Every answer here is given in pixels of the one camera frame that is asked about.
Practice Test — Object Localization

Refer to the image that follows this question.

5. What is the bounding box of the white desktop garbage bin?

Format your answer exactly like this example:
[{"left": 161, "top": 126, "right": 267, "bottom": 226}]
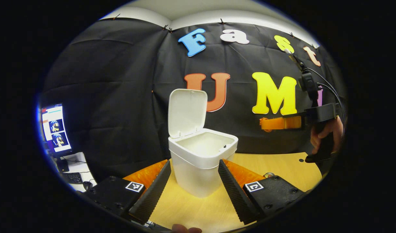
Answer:
[{"left": 168, "top": 88, "right": 239, "bottom": 198}]

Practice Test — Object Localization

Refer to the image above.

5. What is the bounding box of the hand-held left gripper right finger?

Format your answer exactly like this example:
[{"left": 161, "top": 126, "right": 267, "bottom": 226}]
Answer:
[{"left": 218, "top": 159, "right": 306, "bottom": 225}]

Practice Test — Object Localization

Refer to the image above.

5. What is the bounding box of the wooden desktop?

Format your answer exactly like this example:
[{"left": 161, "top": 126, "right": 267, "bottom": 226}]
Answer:
[{"left": 124, "top": 152, "right": 323, "bottom": 233}]

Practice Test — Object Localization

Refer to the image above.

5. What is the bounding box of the black backdrop cloth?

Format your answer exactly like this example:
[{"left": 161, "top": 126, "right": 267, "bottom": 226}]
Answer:
[{"left": 38, "top": 18, "right": 347, "bottom": 182}]

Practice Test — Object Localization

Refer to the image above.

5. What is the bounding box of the white side desk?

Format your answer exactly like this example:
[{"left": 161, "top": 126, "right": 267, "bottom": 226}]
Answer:
[{"left": 54, "top": 151, "right": 98, "bottom": 193}]

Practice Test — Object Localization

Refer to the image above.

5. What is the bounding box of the black keyboard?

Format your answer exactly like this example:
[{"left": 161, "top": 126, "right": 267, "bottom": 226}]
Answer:
[{"left": 62, "top": 172, "right": 84, "bottom": 185}]

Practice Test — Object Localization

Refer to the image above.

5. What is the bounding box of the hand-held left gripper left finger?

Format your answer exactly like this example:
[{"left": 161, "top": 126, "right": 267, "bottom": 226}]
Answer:
[{"left": 85, "top": 159, "right": 171, "bottom": 225}]

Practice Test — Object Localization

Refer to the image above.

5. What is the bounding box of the computer monitor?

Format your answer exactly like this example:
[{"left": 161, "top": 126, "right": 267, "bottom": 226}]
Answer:
[{"left": 40, "top": 103, "right": 73, "bottom": 157}]

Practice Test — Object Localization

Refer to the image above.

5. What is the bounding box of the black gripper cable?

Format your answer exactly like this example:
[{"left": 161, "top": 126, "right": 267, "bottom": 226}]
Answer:
[
  {"left": 306, "top": 67, "right": 346, "bottom": 117},
  {"left": 317, "top": 83, "right": 346, "bottom": 136}
]

